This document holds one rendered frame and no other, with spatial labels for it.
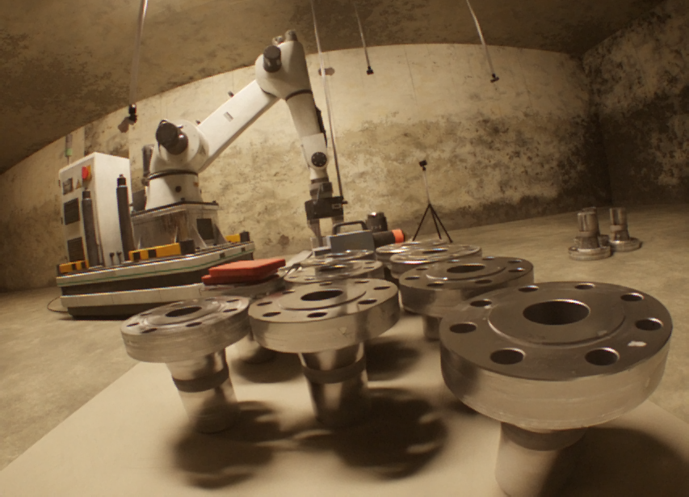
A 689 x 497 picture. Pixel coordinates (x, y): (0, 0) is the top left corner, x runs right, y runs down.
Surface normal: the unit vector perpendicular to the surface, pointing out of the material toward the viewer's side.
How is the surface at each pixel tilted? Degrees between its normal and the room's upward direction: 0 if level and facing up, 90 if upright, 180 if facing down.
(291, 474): 0
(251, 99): 90
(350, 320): 90
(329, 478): 0
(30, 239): 90
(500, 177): 90
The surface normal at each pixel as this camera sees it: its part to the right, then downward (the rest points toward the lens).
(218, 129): 0.22, 0.03
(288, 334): -0.29, 0.10
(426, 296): -0.79, 0.15
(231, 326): 0.91, -0.11
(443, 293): -0.61, 0.14
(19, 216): 0.00, 0.06
